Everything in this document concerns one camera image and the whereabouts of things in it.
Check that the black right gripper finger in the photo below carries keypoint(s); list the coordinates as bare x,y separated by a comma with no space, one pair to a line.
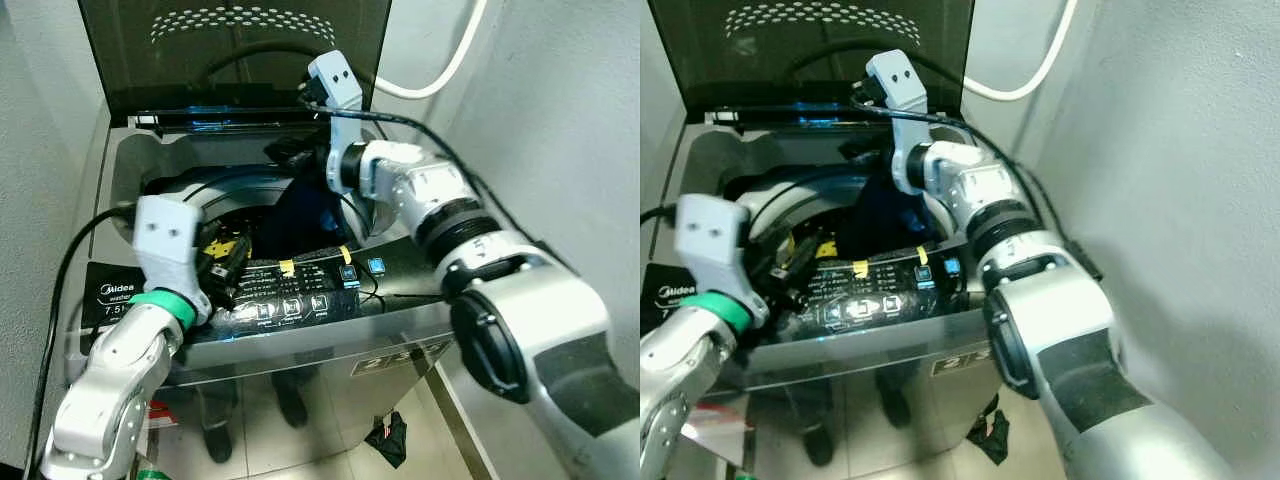
284,143
288,161
858,143
861,161

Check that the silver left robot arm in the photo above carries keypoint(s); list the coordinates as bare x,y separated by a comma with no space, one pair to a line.
110,380
680,380

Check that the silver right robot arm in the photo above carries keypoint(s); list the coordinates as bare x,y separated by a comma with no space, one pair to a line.
520,340
1060,340

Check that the silver top-load washing machine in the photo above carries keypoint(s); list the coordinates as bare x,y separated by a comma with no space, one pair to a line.
330,330
880,335

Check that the yellow and black garment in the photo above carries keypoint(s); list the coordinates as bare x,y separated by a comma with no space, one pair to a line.
815,247
228,247

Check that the dark glass washer lid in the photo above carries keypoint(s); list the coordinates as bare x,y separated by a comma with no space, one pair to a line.
230,70
800,75

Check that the red round sticker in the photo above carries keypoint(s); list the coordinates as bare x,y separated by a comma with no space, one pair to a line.
160,412
715,415

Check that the grey number sticker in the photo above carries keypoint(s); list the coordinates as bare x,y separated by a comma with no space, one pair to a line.
400,358
965,362

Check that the small black cloth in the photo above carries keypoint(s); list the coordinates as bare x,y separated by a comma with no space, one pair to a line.
990,435
388,440

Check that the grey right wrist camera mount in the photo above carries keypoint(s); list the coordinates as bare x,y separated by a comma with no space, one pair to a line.
898,85
338,85

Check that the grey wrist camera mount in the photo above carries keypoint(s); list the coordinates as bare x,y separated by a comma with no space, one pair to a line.
898,85
710,235
165,235
338,85

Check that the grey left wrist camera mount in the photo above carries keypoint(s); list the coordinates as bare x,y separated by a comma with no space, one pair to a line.
710,235
165,235

